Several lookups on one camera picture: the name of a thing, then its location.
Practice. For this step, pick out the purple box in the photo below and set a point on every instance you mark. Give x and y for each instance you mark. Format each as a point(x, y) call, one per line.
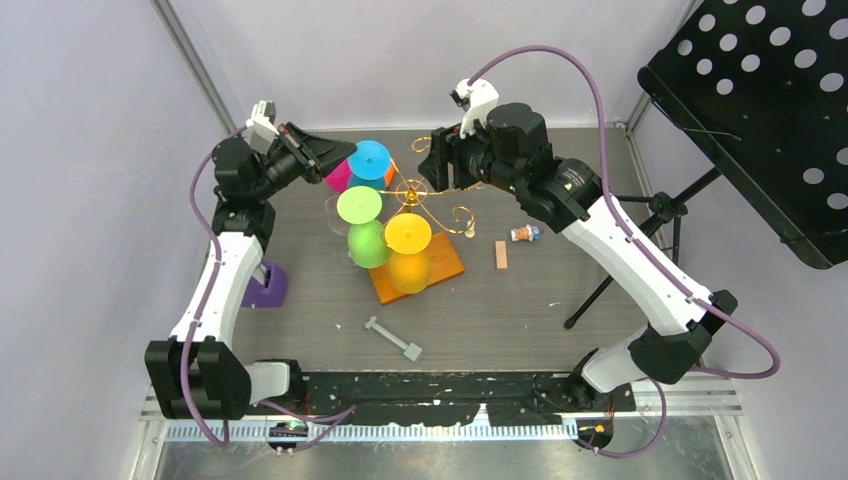
point(267, 287)

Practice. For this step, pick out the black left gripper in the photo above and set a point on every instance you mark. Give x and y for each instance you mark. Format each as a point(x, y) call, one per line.
point(304, 149)

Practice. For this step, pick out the green plastic wine glass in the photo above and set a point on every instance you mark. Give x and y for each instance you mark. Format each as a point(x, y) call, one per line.
point(360, 207)

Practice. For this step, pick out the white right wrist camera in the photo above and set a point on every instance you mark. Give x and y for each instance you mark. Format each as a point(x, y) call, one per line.
point(477, 98)

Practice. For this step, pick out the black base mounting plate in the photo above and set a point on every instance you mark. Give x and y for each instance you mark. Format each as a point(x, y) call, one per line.
point(444, 399)

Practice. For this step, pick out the pink plastic wine glass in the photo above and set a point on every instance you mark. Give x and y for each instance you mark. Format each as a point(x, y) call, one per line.
point(338, 180)

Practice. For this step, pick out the gold wire wine glass rack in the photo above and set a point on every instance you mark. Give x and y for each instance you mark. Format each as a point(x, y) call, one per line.
point(412, 195)

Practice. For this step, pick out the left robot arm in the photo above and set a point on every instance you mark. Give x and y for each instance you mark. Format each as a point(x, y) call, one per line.
point(194, 372)

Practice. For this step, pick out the black perforated music stand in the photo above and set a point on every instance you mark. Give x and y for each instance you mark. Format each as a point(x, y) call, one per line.
point(760, 87)

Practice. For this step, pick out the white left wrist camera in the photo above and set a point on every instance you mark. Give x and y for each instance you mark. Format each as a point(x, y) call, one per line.
point(260, 131)

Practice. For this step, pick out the grey bolt tool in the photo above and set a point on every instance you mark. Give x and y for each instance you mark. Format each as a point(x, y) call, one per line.
point(411, 351)

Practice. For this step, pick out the orange plastic bowl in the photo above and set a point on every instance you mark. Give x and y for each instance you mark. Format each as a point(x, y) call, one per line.
point(390, 174)

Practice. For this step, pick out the clear wine glass left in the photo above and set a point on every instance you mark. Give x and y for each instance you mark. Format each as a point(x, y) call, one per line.
point(340, 227)

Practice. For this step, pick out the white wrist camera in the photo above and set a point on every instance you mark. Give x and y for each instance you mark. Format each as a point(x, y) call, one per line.
point(477, 98)
point(260, 131)

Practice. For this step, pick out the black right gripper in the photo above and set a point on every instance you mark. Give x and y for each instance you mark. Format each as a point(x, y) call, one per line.
point(447, 146)

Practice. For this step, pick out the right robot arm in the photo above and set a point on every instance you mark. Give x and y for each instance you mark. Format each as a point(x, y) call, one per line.
point(511, 151)

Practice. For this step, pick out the orange plastic wine glass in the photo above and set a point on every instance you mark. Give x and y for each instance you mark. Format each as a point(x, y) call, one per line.
point(408, 236)

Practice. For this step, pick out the white chess pawn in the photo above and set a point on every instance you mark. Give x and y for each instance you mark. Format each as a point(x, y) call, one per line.
point(469, 231)

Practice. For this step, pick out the blue plastic wine glass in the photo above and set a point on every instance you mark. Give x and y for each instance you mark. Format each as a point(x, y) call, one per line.
point(369, 164)

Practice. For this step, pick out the small wooden block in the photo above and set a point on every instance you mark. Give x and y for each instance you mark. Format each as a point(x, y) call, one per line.
point(501, 255)

